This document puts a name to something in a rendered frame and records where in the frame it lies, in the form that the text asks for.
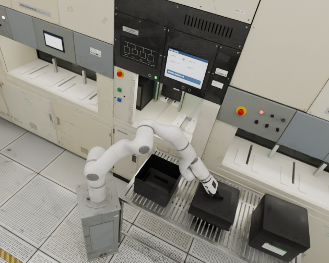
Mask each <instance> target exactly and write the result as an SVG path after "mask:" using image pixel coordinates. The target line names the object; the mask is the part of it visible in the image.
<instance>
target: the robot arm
mask: <svg viewBox="0 0 329 263"><path fill-rule="evenodd" d="M154 134H155V135H157V136H159V137H160V138H162V139H163V140H165V141H168V142H170V143H171V144H172V145H173V146H174V148H175V149H176V151H177V152H178V153H179V154H180V156H181V157H182V158H181V160H180V163H179V170H180V173H181V175H182V176H183V177H184V179H185V180H186V181H188V182H190V181H192V180H194V179H195V178H198V179H199V180H200V182H201V183H203V186H204V188H205V189H206V191H207V192H208V194H209V195H210V196H211V197H213V196H215V198H220V197H219V195H218V194H220V193H219V191H218V189H217V186H218V183H217V181H216V180H215V179H214V177H213V176H212V175H211V174H210V172H209V171H208V169H207V168H206V166H205V165H204V163H203V162H202V160H201V159H200V158H199V157H196V152H195V150H194V148H193V147H192V145H191V144H190V142H189V141H188V139H187V138H186V137H185V135H184V134H183V132H182V131H181V130H180V129H179V128H178V127H177V126H174V125H164V124H159V123H157V122H155V121H153V120H151V119H143V120H141V121H139V122H138V124H137V128H136V137H135V139H134V140H133V141H130V140H128V139H122V140H120V141H118V142H116V143H115V144H113V145H112V146H111V147H110V148H108V149H107V150H105V149H104V148H102V147H93V148H92V149H91V150H90V151H89V153H88V156H87V160H86V164H85V168H84V176H85V178H86V179H87V182H88V189H87V190H86V192H85V194H84V201H85V203H86V205H88V206H89V207H91V208H102V207H104V206H106V205H107V204H108V203H109V202H110V200H111V191H110V190H109V189H108V188H107V187H106V174H107V173H108V172H109V171H110V170H111V168H112V167H113V166H114V165H115V164H116V163H117V162H118V161H120V160H121V159H122V158H124V157H126V156H128V155H130V154H137V155H140V156H143V155H146V154H148V153H149V152H150V151H151V150H152V148H153V144H154ZM189 166H190V168H189V169H187V168H188V167H189Z"/></svg>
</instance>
